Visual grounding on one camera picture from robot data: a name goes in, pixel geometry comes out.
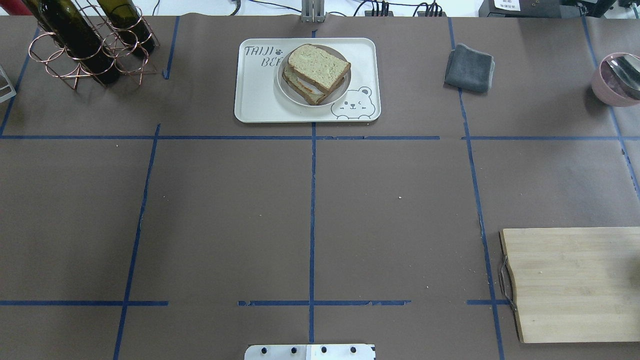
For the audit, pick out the grey folded cloth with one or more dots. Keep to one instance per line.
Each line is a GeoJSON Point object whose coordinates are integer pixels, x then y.
{"type": "Point", "coordinates": [469, 69]}

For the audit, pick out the wooden cutting board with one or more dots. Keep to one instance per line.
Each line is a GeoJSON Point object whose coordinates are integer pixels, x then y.
{"type": "Point", "coordinates": [574, 284]}

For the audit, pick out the pink bowl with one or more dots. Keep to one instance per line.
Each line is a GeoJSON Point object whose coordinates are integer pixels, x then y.
{"type": "Point", "coordinates": [607, 87]}

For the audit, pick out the white dish rack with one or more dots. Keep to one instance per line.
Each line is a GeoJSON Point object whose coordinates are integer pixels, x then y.
{"type": "Point", "coordinates": [7, 89]}

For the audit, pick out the copper wire bottle rack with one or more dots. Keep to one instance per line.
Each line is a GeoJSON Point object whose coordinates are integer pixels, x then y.
{"type": "Point", "coordinates": [60, 65]}

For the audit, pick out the metal scoop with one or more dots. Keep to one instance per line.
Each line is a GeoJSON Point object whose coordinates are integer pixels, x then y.
{"type": "Point", "coordinates": [626, 71]}

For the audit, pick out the aluminium frame post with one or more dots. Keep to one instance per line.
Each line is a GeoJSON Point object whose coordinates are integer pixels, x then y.
{"type": "Point", "coordinates": [313, 11]}

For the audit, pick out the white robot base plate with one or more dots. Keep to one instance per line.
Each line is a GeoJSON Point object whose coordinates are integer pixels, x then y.
{"type": "Point", "coordinates": [349, 351]}

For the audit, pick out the dark green wine bottle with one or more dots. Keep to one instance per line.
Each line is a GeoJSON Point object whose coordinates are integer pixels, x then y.
{"type": "Point", "coordinates": [68, 27]}

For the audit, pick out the bread slice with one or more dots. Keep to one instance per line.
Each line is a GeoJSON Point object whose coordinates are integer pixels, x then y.
{"type": "Point", "coordinates": [311, 94]}
{"type": "Point", "coordinates": [318, 67]}

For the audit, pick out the cream bear serving tray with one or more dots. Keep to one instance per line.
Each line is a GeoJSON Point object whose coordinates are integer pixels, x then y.
{"type": "Point", "coordinates": [258, 98]}

